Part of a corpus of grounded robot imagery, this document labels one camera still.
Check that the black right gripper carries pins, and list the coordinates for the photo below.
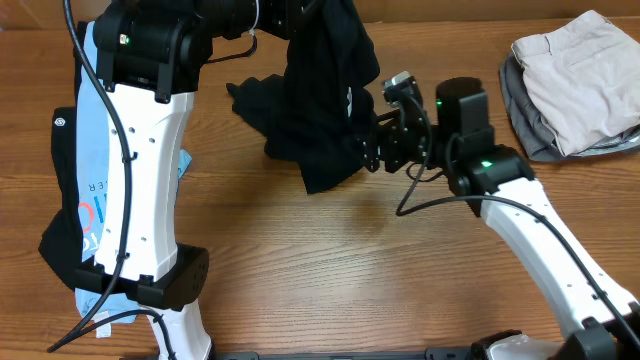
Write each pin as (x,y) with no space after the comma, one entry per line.
(386,134)

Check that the black t-shirt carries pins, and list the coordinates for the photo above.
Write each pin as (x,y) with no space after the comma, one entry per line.
(313,113)

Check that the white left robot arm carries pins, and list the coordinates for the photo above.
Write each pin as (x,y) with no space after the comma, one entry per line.
(149,58)

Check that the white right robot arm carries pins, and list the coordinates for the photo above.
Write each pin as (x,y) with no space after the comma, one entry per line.
(598,318)

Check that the folded grey garment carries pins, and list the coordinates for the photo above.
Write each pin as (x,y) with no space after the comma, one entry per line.
(536,139)

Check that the folded beige shorts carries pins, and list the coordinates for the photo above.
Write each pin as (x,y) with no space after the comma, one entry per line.
(584,80)

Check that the light blue printed t-shirt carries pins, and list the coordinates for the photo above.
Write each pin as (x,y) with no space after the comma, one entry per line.
(92,158)

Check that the black garment under blue shirt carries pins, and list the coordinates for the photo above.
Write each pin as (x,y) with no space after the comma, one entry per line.
(61,242)

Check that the brown cardboard back panel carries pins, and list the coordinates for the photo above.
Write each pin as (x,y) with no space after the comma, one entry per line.
(48,14)

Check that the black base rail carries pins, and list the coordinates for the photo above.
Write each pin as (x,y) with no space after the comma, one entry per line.
(340,355)

